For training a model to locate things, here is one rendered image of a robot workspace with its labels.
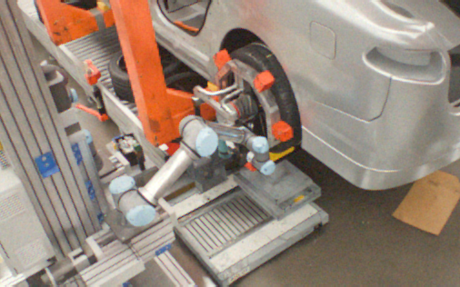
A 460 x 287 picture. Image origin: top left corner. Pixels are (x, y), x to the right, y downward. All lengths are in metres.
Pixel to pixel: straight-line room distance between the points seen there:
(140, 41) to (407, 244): 2.01
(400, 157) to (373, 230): 1.10
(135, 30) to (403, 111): 1.52
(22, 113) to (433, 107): 1.68
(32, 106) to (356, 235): 2.15
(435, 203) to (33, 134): 2.56
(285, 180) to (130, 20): 1.43
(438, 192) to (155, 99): 1.98
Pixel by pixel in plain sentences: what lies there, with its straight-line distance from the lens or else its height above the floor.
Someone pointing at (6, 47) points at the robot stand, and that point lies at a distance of 2.11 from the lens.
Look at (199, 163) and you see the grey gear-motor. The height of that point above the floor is 0.40.
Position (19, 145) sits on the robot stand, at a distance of 2.29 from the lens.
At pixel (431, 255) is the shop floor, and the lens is 3.44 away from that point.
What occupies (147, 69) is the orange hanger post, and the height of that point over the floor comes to 1.08.
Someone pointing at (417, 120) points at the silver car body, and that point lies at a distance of 2.37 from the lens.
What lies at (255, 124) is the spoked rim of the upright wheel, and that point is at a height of 0.63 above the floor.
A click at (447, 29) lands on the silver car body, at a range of 3.71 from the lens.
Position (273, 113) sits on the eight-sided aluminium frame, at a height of 0.95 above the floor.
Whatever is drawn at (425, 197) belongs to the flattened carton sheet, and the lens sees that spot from 3.77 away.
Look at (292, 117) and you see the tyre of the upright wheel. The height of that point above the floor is 0.91.
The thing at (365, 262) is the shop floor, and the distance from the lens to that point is 3.35.
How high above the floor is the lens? 2.60
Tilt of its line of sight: 38 degrees down
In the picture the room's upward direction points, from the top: 8 degrees counter-clockwise
